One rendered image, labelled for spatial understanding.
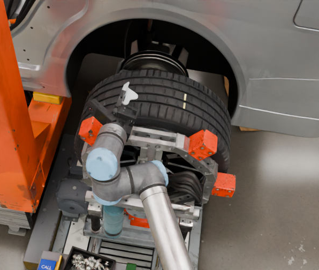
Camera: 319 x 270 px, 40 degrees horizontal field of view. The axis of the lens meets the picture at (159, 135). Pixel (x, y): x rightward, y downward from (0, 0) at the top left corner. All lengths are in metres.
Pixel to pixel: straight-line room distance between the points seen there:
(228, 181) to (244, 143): 1.27
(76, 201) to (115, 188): 0.95
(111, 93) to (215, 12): 0.50
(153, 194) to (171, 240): 0.15
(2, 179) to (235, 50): 1.08
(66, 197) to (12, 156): 0.64
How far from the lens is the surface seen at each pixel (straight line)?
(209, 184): 1.81
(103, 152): 1.29
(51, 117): 2.23
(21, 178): 1.88
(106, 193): 1.38
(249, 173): 2.97
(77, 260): 2.00
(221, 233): 2.73
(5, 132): 1.61
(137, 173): 1.40
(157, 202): 1.36
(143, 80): 1.72
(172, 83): 1.72
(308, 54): 1.86
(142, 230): 2.42
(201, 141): 1.60
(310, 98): 2.05
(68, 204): 2.34
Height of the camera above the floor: 2.44
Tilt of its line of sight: 54 degrees down
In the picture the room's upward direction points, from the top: 10 degrees clockwise
